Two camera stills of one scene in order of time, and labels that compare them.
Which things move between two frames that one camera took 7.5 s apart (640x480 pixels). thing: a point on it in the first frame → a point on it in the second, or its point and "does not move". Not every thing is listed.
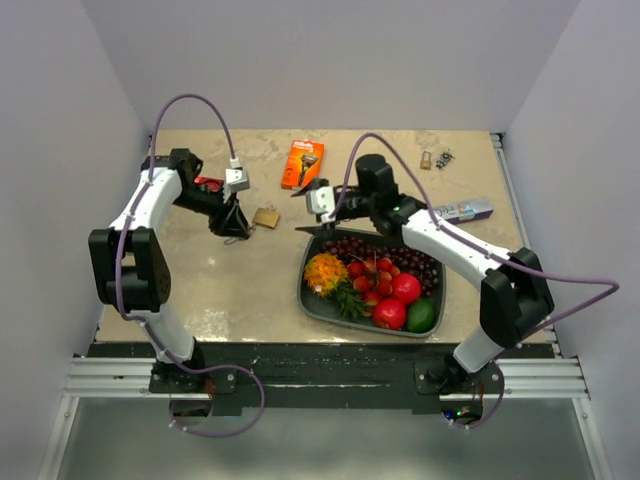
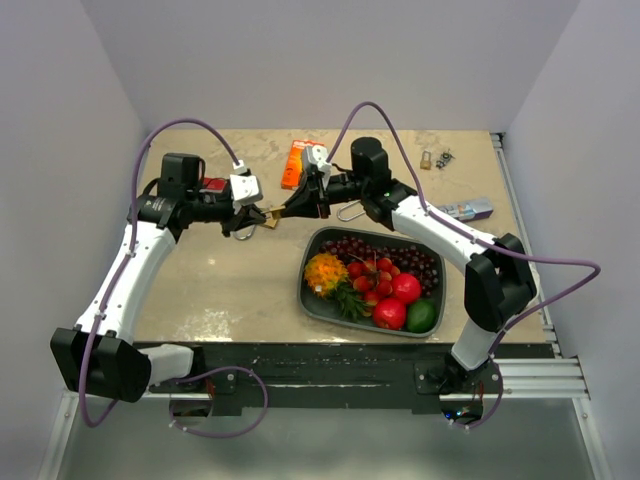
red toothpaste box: (207, 183) does not move
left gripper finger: (234, 224) → (252, 215)
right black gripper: (319, 231) → (305, 202)
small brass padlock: (425, 164) does not move
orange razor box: (303, 164) does not move
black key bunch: (444, 159) does not move
